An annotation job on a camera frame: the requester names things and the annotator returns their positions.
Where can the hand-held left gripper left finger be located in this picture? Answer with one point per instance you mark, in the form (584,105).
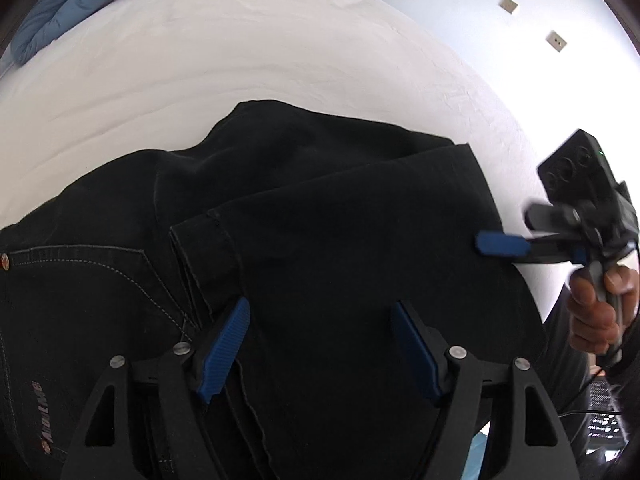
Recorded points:
(225,350)

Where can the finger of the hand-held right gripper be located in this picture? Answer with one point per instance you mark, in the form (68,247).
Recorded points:
(550,217)
(502,244)

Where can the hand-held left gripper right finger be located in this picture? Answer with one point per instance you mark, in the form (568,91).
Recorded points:
(415,350)

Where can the black denim pants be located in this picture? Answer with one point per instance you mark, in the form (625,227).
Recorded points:
(325,235)

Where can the person's right hand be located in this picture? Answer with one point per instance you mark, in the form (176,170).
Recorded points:
(592,325)

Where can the light blue plastic stool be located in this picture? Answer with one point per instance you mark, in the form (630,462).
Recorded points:
(475,460)

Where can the dark panel with white dots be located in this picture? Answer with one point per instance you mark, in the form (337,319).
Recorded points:
(605,415)

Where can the bed with white sheet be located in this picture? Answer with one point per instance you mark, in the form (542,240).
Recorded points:
(250,50)

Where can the blue folded duvet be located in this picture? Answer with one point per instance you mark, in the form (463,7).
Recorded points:
(60,5)

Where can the square wall socket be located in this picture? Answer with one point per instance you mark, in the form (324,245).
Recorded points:
(509,5)
(555,40)

